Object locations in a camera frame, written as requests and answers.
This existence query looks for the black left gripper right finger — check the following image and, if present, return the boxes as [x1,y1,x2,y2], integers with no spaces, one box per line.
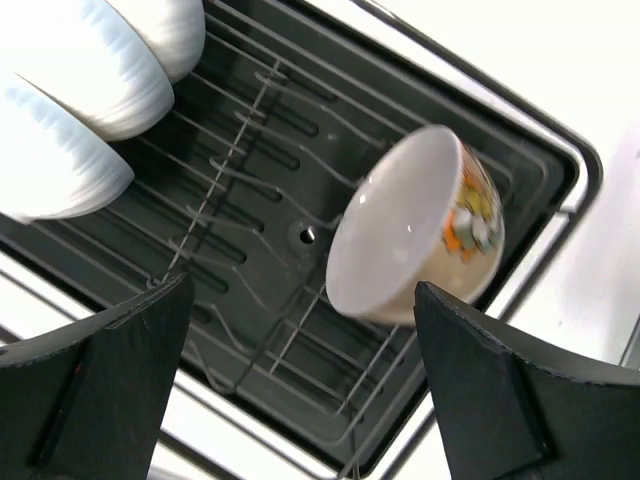
[414,282,639,479]

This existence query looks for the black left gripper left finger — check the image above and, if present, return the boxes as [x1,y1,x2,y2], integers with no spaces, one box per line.
[1,274,194,479]

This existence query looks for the cream bowl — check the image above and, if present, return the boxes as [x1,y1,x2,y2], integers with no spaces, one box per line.
[325,125,505,325]

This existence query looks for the black drip tray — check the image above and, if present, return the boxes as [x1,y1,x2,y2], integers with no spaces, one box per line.
[0,0,606,480]

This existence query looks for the black wire dish rack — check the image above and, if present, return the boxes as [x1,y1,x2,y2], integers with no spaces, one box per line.
[0,0,561,480]

